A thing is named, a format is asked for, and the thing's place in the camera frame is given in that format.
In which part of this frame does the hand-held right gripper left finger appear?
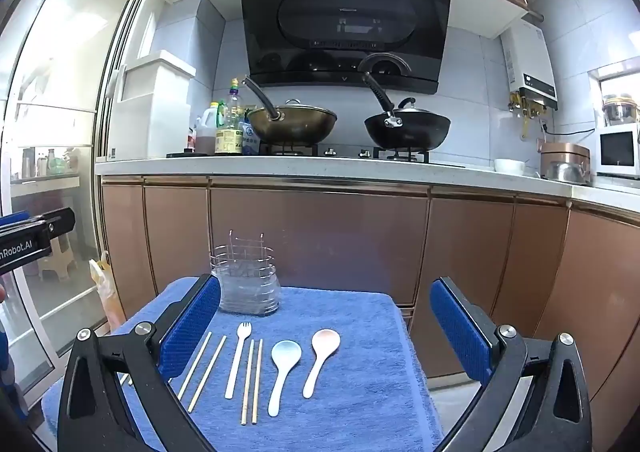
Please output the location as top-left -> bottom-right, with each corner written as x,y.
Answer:
57,273 -> 222,452

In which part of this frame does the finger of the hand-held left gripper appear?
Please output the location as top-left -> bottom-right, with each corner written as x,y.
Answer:
42,208 -> 76,239

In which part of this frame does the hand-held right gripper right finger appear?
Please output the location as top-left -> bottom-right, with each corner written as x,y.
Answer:
429,276 -> 593,452

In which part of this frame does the bamboo chopstick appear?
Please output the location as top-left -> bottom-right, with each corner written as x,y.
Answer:
251,338 -> 264,425
241,339 -> 255,427
188,335 -> 227,414
177,332 -> 213,401

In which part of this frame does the white fork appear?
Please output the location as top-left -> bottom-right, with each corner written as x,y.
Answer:
224,322 -> 252,400

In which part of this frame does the wire and plastic utensil holder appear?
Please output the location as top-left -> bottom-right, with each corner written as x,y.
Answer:
209,230 -> 282,317

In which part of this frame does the light blue spoon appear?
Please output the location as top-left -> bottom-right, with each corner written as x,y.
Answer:
267,340 -> 302,418

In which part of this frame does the beige plastic stool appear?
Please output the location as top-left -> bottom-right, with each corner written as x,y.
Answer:
37,234 -> 77,281

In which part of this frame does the translucent plastic bag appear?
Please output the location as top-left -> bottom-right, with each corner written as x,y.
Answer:
89,252 -> 126,333

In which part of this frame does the blue terry towel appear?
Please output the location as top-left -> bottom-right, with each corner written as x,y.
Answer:
40,284 -> 446,452

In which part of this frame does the sliding glass door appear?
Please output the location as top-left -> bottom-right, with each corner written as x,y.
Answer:
0,0 -> 156,393

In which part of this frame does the white plastic jug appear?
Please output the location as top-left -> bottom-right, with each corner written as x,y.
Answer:
196,102 -> 226,155

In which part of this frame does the tall cooking oil bottle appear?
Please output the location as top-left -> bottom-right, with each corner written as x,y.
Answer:
215,78 -> 244,156

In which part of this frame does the blue seasoning packet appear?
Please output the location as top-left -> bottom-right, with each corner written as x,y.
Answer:
239,121 -> 262,155

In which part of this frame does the black wok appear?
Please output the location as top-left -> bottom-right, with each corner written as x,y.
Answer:
362,72 -> 452,151

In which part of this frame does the copper rice cooker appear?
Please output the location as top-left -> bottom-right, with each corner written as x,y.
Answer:
539,142 -> 592,183

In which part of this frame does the black gas stove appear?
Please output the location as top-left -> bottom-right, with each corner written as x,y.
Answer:
166,143 -> 466,167

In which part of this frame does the steel wok lid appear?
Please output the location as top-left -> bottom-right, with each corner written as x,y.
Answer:
370,96 -> 446,121

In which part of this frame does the brass wok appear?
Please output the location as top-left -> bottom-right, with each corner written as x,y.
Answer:
241,76 -> 338,144

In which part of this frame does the white microwave oven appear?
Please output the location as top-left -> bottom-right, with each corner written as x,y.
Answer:
596,123 -> 640,179

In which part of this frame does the glass wok lid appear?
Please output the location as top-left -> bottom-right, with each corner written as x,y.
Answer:
248,99 -> 337,115

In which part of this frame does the glass jar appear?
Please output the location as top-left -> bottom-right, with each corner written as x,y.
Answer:
602,94 -> 640,127

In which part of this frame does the white water heater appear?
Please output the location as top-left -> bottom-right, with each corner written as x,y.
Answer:
501,16 -> 559,111

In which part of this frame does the black range hood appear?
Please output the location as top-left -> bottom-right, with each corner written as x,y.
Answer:
239,0 -> 456,95

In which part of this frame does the black power cable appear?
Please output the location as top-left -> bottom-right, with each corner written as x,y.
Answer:
542,122 -> 601,137

